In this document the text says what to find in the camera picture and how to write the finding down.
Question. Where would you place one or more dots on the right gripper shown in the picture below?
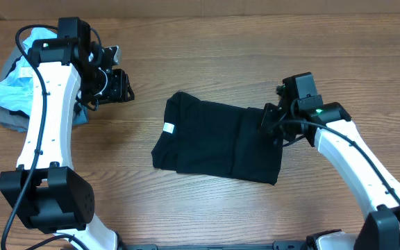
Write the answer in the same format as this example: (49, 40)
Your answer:
(269, 110)

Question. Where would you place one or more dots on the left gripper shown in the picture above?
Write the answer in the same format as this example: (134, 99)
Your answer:
(118, 93)

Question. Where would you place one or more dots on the black t-shirt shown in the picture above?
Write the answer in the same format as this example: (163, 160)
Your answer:
(202, 137)

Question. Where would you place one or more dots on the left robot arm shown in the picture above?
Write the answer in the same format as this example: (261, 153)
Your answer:
(44, 191)

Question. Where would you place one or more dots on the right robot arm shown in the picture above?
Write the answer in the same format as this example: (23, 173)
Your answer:
(328, 127)

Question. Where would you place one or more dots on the dark blue folded shirt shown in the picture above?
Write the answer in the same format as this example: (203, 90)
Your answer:
(80, 114)

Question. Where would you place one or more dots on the light blue folded t-shirt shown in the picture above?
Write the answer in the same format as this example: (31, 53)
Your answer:
(16, 88)

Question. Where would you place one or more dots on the grey folded shirt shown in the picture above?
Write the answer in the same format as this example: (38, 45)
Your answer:
(17, 123)

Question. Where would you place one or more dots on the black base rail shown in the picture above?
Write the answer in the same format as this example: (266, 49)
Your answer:
(276, 245)

